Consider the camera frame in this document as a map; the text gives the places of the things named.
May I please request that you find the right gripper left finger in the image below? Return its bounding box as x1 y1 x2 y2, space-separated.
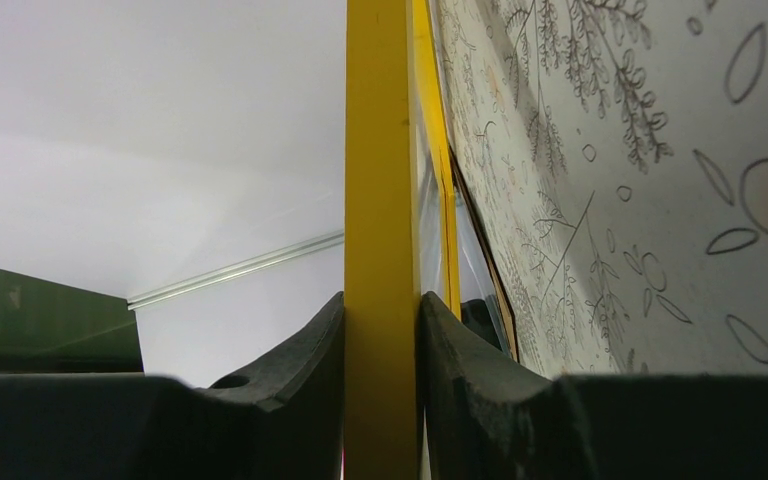
0 294 345 479

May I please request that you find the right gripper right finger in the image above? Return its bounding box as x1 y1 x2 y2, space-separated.
420 292 768 479

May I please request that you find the yellow wooden picture frame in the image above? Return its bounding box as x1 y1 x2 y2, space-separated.
344 1 446 479

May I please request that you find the floral patterned table mat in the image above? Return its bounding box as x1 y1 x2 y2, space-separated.
436 1 768 377

